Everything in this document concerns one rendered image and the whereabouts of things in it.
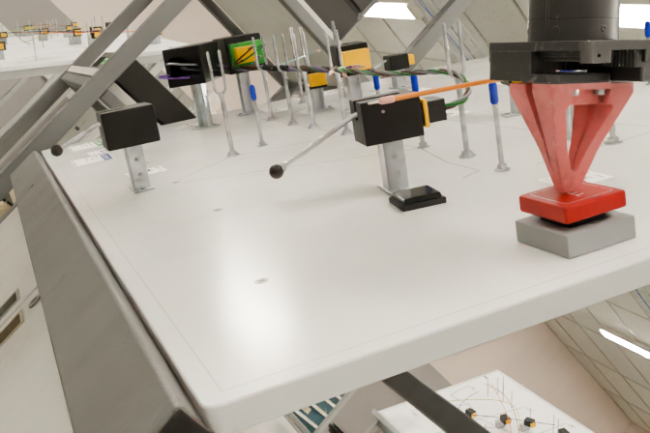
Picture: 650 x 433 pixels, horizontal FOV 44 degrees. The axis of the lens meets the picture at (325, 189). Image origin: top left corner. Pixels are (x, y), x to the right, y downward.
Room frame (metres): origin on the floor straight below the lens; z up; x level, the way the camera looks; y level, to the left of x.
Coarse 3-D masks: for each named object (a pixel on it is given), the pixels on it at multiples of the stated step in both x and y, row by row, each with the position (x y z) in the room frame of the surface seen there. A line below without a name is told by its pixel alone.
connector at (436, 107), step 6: (432, 96) 0.74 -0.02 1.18; (420, 102) 0.71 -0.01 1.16; (432, 102) 0.71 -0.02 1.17; (438, 102) 0.72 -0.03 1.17; (444, 102) 0.72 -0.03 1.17; (432, 108) 0.72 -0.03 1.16; (438, 108) 0.72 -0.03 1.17; (444, 108) 0.72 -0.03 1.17; (432, 114) 0.72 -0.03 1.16; (438, 114) 0.72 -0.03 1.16; (444, 114) 0.72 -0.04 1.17; (432, 120) 0.72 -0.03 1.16; (438, 120) 0.72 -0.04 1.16
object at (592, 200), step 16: (528, 192) 0.54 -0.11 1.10; (544, 192) 0.53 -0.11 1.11; (560, 192) 0.52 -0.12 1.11; (576, 192) 0.52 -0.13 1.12; (592, 192) 0.51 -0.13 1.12; (608, 192) 0.50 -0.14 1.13; (624, 192) 0.50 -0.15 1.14; (528, 208) 0.53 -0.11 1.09; (544, 208) 0.51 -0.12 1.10; (560, 208) 0.50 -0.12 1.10; (576, 208) 0.50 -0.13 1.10; (592, 208) 0.50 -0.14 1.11; (608, 208) 0.50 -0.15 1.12; (560, 224) 0.52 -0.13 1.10; (576, 224) 0.51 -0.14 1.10
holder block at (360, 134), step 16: (368, 96) 0.74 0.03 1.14; (384, 96) 0.73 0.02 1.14; (352, 112) 0.74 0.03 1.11; (368, 112) 0.70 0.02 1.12; (400, 112) 0.71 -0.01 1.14; (416, 112) 0.71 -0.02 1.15; (368, 128) 0.71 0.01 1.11; (384, 128) 0.71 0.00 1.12; (400, 128) 0.71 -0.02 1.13; (416, 128) 0.71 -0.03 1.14; (368, 144) 0.71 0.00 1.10
